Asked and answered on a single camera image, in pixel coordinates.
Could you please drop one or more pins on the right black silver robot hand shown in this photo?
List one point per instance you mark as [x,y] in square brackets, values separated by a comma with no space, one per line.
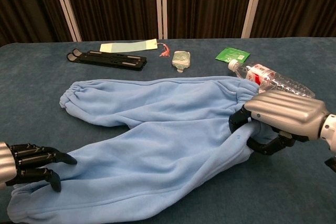
[288,111]

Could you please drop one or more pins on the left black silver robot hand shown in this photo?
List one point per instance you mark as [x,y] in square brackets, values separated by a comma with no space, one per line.
[26,161]

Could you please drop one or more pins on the light blue sweatpants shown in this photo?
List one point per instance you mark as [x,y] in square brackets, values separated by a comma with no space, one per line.
[157,119]

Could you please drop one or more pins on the clear plastic water bottle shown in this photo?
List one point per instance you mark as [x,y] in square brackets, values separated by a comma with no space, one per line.
[283,79]

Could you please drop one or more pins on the dark blue felt table cover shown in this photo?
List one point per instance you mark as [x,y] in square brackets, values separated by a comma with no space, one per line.
[39,82]

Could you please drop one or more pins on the green sachet packet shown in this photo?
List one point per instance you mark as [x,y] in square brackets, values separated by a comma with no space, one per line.
[231,54]

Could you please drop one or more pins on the black pleated curtain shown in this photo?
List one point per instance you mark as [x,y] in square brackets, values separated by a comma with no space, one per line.
[113,3]
[296,3]
[210,3]
[26,3]

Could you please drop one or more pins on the small clear sanitizer bottle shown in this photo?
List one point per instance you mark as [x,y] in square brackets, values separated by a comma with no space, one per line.
[181,60]

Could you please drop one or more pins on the black folding laptop stand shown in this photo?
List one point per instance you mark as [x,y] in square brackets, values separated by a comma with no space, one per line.
[110,58]

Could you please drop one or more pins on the white bookmark with red tassel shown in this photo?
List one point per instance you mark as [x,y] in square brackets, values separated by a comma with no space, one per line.
[126,46]

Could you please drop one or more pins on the white partition frame post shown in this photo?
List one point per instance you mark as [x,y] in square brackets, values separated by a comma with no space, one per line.
[160,3]
[253,3]
[66,6]

